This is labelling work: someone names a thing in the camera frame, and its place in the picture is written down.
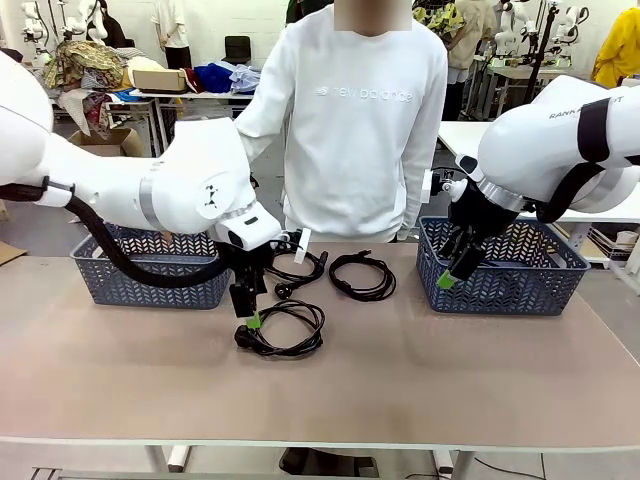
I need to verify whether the black flat floor item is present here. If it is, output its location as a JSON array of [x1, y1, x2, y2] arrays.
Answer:
[[278, 446, 380, 479]]

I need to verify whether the white table leg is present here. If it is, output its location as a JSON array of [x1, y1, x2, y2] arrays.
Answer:
[[146, 443, 193, 474], [433, 446, 474, 480]]

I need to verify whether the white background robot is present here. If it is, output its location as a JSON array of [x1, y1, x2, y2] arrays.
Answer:
[[18, 0, 57, 49], [63, 0, 109, 44], [549, 3, 592, 54], [494, 0, 534, 57]]

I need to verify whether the black office chair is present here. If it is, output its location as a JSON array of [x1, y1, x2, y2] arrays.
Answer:
[[221, 35, 253, 66]]

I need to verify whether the heap of blue clothes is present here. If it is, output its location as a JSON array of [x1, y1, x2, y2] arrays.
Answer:
[[191, 61, 264, 95]]

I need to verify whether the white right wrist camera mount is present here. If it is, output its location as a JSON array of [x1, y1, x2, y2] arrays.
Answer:
[[420, 168, 462, 204]]

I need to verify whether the person in white sweatshirt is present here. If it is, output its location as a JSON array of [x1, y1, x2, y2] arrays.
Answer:
[[233, 0, 450, 245]]

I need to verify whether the person's right forearm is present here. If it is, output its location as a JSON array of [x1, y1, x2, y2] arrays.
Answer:
[[233, 97, 281, 163]]

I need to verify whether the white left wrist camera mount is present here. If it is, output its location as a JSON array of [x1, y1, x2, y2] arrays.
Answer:
[[272, 226, 313, 265]]

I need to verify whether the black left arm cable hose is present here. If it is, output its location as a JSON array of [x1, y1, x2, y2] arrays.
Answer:
[[0, 182, 234, 290]]

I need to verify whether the person in floral shirt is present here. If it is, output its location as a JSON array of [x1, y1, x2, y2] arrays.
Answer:
[[411, 0, 467, 52]]

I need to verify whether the white table with clothes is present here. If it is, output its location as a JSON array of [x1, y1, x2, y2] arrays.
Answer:
[[49, 88, 257, 162]]

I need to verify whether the blue lattice plastic basket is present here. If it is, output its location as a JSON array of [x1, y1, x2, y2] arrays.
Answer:
[[415, 215, 593, 318], [69, 222, 237, 312]]

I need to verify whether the empty white table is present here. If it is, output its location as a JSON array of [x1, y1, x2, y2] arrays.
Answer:
[[436, 119, 640, 225]]

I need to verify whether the black power cable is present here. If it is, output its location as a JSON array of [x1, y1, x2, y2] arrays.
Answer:
[[233, 299, 326, 358], [263, 248, 330, 301]]

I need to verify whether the person in dark clothes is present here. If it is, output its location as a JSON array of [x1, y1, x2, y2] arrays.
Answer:
[[91, 0, 132, 49]]

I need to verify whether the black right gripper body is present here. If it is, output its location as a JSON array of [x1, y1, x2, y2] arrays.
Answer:
[[447, 178, 517, 242]]

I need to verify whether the person in yellow jacket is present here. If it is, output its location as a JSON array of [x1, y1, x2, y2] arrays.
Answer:
[[591, 6, 640, 89]]

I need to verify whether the person in white t-shirt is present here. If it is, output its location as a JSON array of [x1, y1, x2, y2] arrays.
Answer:
[[150, 0, 194, 72]]

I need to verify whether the beige closed cardboard box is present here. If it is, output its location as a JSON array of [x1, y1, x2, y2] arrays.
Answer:
[[131, 68, 189, 94]]

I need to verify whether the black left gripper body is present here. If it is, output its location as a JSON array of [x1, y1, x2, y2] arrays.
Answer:
[[217, 240, 282, 287]]

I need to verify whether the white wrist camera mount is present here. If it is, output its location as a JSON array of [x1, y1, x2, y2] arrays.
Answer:
[[272, 226, 313, 265], [420, 168, 462, 204]]

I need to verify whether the black tripod pole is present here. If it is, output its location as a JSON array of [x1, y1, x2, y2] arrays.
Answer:
[[519, 0, 559, 109]]

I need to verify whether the person in beige top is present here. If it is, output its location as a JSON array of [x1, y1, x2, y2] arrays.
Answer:
[[446, 0, 498, 122]]

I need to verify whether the open brown cardboard box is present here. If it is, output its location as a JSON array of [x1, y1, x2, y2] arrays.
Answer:
[[68, 127, 144, 159]]

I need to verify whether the grey table with robots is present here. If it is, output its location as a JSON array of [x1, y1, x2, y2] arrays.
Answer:
[[484, 63, 597, 119]]

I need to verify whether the person's left forearm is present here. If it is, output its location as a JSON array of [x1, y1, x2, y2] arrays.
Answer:
[[396, 149, 442, 244]]

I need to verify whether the pile of patterned clothes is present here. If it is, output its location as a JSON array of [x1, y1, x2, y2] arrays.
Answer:
[[42, 39, 132, 137]]

